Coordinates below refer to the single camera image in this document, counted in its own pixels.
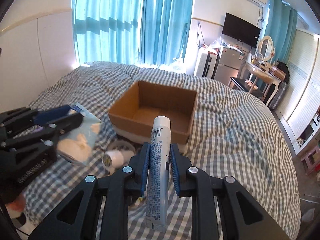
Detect tissue pack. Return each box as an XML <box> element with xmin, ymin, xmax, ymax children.
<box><xmin>57</xmin><ymin>102</ymin><xmax>101</xmax><ymax>166</ymax></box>

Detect white small hair dryer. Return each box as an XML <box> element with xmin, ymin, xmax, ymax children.
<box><xmin>101</xmin><ymin>140</ymin><xmax>136</xmax><ymax>175</ymax></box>

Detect white cosmetic tube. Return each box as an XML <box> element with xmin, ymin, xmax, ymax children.
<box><xmin>145</xmin><ymin>116</ymin><xmax>171</xmax><ymax>232</ymax></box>

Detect brown cardboard box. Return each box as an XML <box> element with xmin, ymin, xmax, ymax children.
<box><xmin>108</xmin><ymin>81</ymin><xmax>197</xmax><ymax>146</ymax></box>

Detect grey checkered bed quilt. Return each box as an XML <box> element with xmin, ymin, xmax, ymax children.
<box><xmin>24</xmin><ymin>62</ymin><xmax>301</xmax><ymax>239</ymax></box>

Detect pink plastic stool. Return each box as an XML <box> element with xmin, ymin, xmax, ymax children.
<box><xmin>300</xmin><ymin>146</ymin><xmax>319</xmax><ymax>176</ymax></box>

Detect left turquoise curtain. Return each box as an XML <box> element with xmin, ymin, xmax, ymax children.
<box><xmin>72</xmin><ymin>0</ymin><xmax>143</xmax><ymax>64</ymax></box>

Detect turquoise curtain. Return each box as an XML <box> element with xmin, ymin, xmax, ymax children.
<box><xmin>139</xmin><ymin>0</ymin><xmax>193</xmax><ymax>66</ymax></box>
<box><xmin>72</xmin><ymin>0</ymin><xmax>143</xmax><ymax>64</ymax></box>
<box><xmin>263</xmin><ymin>0</ymin><xmax>298</xmax><ymax>64</ymax></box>

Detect white sliding wardrobe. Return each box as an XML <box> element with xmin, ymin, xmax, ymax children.
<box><xmin>276</xmin><ymin>29</ymin><xmax>319</xmax><ymax>155</ymax></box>

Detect black seat wooden chair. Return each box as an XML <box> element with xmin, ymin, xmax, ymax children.
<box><xmin>227</xmin><ymin>77</ymin><xmax>264</xmax><ymax>99</ymax></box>

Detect dark grey suitcase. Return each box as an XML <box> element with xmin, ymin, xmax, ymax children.
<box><xmin>268</xmin><ymin>81</ymin><xmax>288</xmax><ymax>110</ymax></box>

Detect white dressing table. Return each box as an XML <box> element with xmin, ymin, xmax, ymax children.
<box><xmin>240</xmin><ymin>62</ymin><xmax>280</xmax><ymax>106</ymax></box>

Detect white suitcase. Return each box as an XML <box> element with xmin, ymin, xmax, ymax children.
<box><xmin>194</xmin><ymin>48</ymin><xmax>217</xmax><ymax>79</ymax></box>

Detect middle turquoise curtain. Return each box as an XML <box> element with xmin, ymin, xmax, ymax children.
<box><xmin>139</xmin><ymin>0</ymin><xmax>193</xmax><ymax>66</ymax></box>

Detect silver mini fridge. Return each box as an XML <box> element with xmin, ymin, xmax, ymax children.
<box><xmin>213</xmin><ymin>46</ymin><xmax>244</xmax><ymax>85</ymax></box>

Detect black backpack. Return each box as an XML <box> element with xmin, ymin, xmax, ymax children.
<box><xmin>277</xmin><ymin>62</ymin><xmax>290</xmax><ymax>84</ymax></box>

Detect oval vanity mirror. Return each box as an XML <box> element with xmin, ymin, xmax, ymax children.
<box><xmin>255</xmin><ymin>36</ymin><xmax>275</xmax><ymax>62</ymax></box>

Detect right turquoise curtain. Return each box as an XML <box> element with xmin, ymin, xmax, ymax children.
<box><xmin>263</xmin><ymin>0</ymin><xmax>298</xmax><ymax>64</ymax></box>

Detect black wall television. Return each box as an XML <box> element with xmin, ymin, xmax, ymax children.
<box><xmin>222</xmin><ymin>12</ymin><xmax>261</xmax><ymax>48</ymax></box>

